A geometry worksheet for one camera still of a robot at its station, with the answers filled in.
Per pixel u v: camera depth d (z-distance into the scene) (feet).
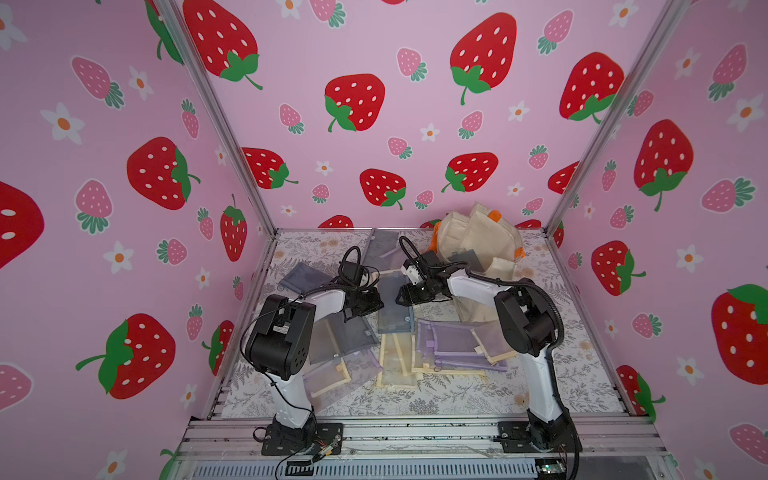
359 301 2.76
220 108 2.80
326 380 2.76
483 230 3.33
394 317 2.99
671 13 2.26
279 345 1.63
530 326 1.82
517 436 2.42
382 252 3.70
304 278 3.52
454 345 2.90
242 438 2.46
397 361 2.84
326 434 2.45
